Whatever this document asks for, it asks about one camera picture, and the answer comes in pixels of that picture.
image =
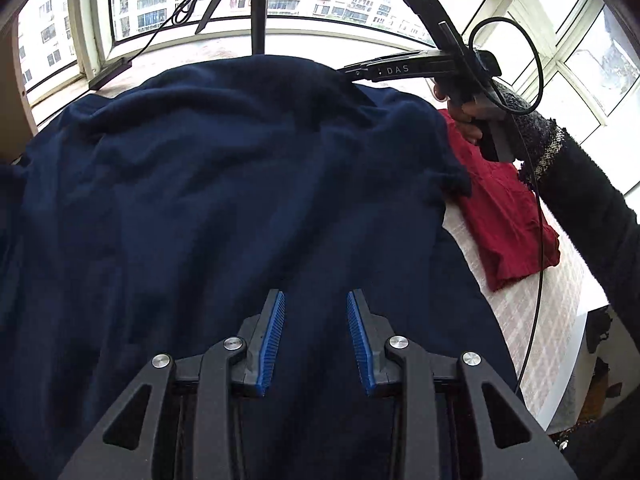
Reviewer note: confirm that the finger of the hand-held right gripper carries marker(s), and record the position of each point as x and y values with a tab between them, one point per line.
390	69

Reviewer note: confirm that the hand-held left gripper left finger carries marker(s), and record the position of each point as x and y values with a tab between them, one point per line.
270	345

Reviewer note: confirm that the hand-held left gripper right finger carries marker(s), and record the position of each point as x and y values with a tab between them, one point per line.
361	345

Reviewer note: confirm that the navy blue garment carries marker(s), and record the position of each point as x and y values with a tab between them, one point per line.
225	185

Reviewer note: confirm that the person's right forearm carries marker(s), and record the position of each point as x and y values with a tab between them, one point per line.
590	185

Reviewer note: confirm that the pile of assorted clothes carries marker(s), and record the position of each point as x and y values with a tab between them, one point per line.
90	20

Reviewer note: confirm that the person's right hand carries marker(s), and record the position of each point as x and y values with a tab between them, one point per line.
462	122

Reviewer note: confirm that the black tripod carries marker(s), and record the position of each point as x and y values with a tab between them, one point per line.
257	5

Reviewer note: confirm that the red folded garment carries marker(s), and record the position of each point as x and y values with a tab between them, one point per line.
500	220

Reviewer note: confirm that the large wooden board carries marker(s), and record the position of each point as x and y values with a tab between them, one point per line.
12	95

